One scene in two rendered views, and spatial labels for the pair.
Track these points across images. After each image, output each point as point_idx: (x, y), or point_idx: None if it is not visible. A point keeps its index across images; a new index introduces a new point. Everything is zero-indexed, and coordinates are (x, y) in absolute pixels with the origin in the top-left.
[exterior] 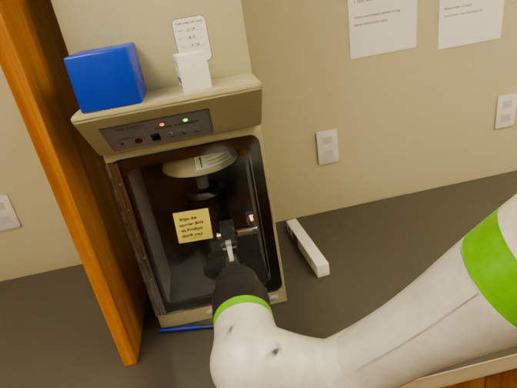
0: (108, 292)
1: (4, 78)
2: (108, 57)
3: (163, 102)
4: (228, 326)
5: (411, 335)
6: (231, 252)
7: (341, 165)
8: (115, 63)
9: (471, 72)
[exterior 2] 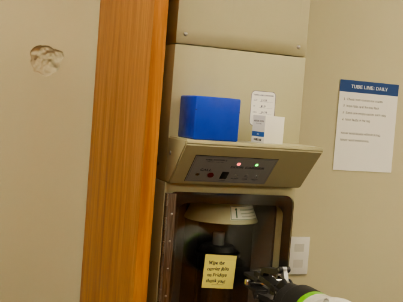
0: None
1: (4, 106)
2: (226, 103)
3: (253, 144)
4: (322, 299)
5: None
6: (287, 276)
7: (307, 279)
8: (229, 108)
9: None
